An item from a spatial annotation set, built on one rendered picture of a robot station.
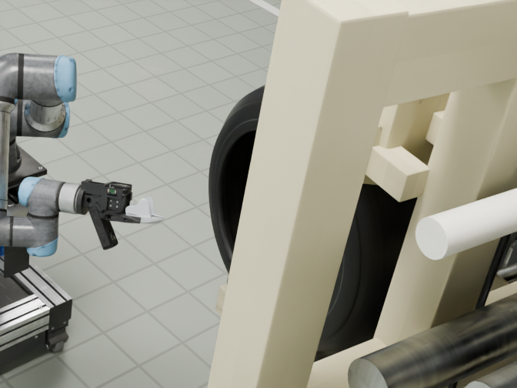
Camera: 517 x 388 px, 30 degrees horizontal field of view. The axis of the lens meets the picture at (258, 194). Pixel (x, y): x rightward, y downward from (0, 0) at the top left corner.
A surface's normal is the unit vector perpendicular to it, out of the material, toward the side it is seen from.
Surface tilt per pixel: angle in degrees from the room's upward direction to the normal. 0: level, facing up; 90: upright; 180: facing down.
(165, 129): 0
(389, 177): 90
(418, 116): 90
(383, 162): 90
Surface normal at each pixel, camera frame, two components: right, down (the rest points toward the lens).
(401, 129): 0.57, 0.54
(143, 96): 0.16, -0.82
